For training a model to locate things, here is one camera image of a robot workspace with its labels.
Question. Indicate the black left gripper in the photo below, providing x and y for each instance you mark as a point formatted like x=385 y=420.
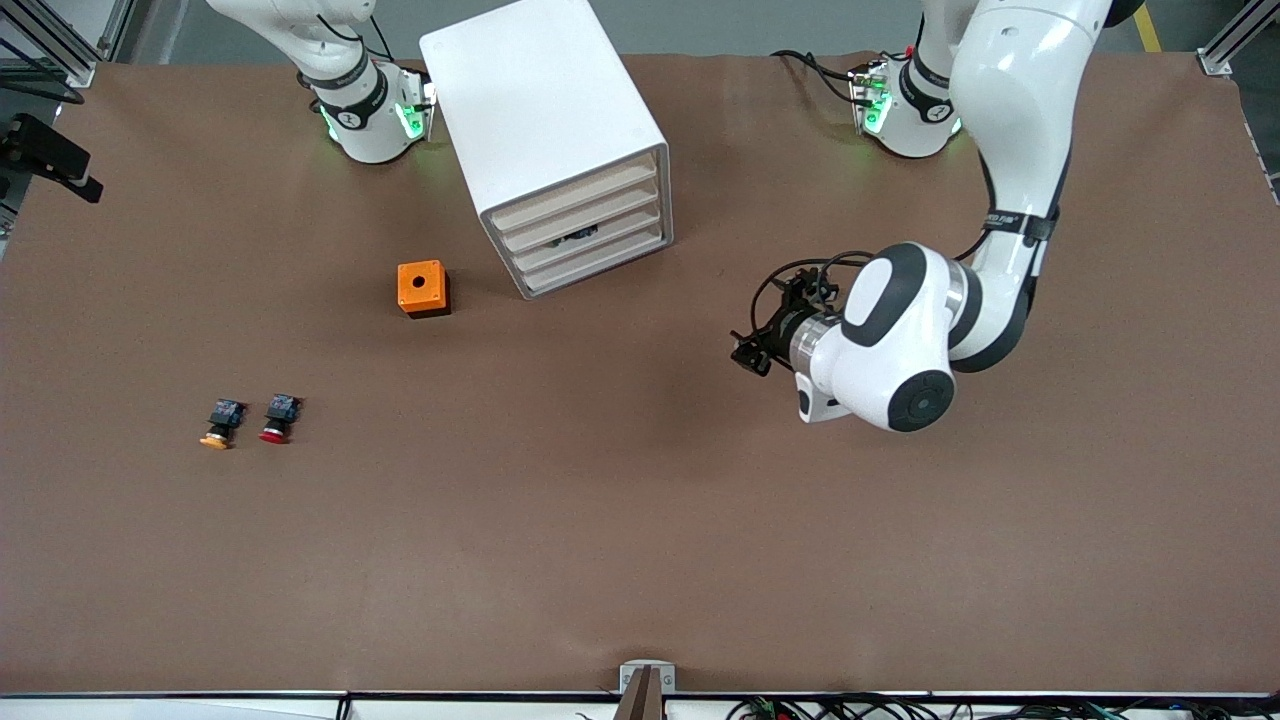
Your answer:
x=778 y=327

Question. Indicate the beige cabinet drawer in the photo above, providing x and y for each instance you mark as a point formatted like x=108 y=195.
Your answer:
x=580 y=217
x=575 y=195
x=620 y=226
x=590 y=260

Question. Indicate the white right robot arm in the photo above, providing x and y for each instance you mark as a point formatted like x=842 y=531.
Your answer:
x=360 y=110

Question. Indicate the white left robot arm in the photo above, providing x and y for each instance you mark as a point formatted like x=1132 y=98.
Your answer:
x=900 y=330

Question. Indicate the yellow push button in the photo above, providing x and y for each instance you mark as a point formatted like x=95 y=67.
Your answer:
x=222 y=424

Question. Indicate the white drawer cabinet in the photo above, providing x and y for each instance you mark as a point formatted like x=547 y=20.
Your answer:
x=540 y=100

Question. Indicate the red push button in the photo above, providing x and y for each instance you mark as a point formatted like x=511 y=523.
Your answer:
x=280 y=418

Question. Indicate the brown table mat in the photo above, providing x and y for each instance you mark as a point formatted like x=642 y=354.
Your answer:
x=640 y=520

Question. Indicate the white table edge strip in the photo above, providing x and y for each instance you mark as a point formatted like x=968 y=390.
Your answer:
x=200 y=708

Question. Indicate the aluminium frame profile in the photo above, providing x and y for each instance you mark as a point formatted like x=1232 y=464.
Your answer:
x=1225 y=50
x=50 y=50
x=115 y=30

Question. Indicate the orange button enclosure box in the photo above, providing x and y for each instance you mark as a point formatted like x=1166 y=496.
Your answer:
x=420 y=285

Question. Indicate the grey metal table bracket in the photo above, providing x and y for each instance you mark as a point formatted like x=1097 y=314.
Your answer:
x=648 y=675

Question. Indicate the brown vertical post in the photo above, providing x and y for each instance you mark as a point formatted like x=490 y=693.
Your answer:
x=642 y=700

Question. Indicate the grey perforated table rail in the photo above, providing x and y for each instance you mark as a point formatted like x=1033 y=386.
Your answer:
x=1262 y=150

